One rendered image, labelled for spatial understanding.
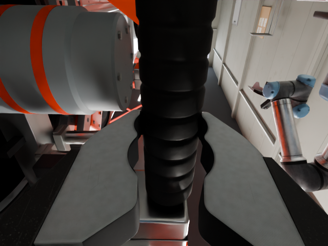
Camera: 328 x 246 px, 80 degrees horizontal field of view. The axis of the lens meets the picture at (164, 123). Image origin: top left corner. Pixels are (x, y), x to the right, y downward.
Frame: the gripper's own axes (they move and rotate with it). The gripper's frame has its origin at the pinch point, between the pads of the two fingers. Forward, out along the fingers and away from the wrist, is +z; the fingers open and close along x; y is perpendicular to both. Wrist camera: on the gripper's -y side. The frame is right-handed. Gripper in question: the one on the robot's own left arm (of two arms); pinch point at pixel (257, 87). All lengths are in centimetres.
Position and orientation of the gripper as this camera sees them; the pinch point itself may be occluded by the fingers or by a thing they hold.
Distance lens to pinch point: 137.0
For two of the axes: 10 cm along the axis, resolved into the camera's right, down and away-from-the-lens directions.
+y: 1.5, -8.4, -5.1
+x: -9.7, -0.3, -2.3
